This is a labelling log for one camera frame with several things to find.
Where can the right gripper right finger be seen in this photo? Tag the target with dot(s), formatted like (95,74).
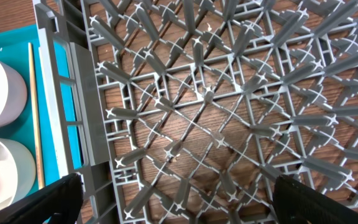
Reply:
(295,202)

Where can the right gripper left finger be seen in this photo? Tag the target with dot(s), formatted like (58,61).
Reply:
(59,202)

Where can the light green bowl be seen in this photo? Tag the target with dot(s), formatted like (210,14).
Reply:
(17,172)

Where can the wooden chopstick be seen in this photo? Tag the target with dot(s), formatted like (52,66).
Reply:
(35,119)

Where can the grey dishwasher rack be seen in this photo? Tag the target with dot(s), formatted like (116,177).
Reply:
(187,111)

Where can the teal serving tray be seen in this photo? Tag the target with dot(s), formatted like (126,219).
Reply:
(16,121)

